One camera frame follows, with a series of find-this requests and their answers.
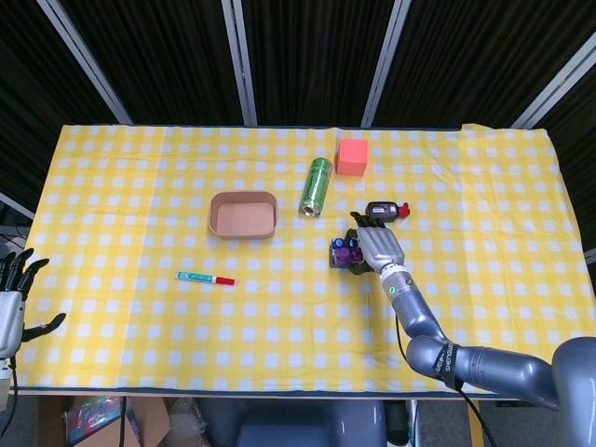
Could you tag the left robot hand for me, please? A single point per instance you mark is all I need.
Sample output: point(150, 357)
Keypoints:
point(10, 321)

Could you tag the grey metal frame post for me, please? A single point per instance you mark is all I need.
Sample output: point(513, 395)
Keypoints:
point(556, 79)
point(239, 60)
point(386, 60)
point(86, 58)

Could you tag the blue battery pack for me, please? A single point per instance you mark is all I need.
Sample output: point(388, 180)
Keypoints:
point(339, 247)

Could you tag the black red small device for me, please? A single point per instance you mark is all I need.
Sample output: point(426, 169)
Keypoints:
point(384, 210)

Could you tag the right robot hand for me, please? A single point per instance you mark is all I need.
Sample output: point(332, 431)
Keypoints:
point(379, 249)

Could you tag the orange cube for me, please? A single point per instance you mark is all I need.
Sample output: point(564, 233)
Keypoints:
point(352, 157)

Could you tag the green drink can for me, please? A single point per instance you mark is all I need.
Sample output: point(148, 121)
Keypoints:
point(316, 187)

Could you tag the brown paper tray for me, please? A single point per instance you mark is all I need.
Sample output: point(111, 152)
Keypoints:
point(243, 215)

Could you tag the cardboard box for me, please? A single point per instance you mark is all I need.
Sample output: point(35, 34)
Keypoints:
point(139, 419)

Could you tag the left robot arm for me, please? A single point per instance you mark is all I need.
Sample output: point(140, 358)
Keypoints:
point(4, 386)

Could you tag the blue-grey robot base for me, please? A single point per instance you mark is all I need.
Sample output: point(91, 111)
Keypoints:
point(298, 421)

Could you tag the purple toy block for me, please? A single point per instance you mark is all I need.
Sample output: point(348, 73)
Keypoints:
point(346, 254)

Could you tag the colourful plastic bag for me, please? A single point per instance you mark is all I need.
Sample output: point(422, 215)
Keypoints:
point(90, 419)

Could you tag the green marker with red cap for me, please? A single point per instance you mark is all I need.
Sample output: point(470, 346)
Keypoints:
point(205, 278)

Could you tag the yellow checkered tablecloth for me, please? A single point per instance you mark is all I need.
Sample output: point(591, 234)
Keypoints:
point(186, 335)

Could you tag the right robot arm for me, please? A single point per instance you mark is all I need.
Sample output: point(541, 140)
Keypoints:
point(465, 349)

